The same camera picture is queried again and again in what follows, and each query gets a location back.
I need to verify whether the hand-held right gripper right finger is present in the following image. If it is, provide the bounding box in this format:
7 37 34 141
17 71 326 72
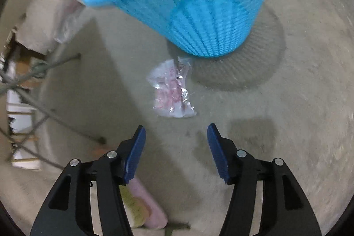
207 123 323 236

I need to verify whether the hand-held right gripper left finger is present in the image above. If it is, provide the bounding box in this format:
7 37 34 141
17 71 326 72
30 125 146 236

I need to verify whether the pink white plastic wrapper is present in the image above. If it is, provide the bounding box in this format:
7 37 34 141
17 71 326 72
146 57 197 118

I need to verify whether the blue mesh wastebasket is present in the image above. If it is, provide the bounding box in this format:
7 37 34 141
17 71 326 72
81 0 296 59

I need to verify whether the grey metal folding rack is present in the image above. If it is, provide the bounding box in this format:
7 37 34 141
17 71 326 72
0 53 107 170

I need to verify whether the white foam box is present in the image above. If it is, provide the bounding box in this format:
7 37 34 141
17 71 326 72
6 90 37 115

